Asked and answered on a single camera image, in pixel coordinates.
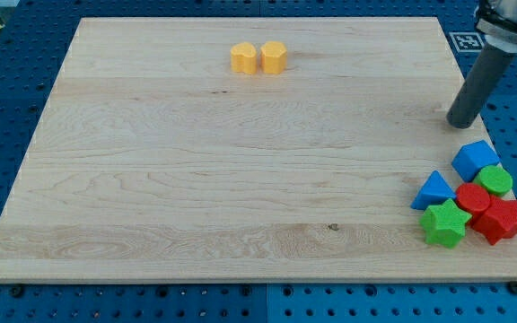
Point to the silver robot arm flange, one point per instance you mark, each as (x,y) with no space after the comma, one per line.
(497,20)

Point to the blue cube block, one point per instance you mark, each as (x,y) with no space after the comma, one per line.
(472,158)

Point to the wooden board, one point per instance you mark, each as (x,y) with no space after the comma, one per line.
(154,163)

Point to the yellow heart block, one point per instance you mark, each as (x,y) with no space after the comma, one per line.
(244,58)

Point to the yellow hexagon block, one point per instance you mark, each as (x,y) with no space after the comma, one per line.
(273,57)

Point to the blue triangle block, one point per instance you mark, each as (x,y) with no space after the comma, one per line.
(434,191)

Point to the green star block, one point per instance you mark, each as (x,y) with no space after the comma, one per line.
(444,224)

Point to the red cylinder block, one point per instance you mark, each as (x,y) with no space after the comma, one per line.
(472,198)

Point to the green cylinder block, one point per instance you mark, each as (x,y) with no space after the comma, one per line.
(495,180)

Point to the white fiducial marker tag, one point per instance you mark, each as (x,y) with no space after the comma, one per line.
(466,42)

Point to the red star block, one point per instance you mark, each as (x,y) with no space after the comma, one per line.
(498,221)

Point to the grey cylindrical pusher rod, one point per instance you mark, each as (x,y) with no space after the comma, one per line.
(481,80)

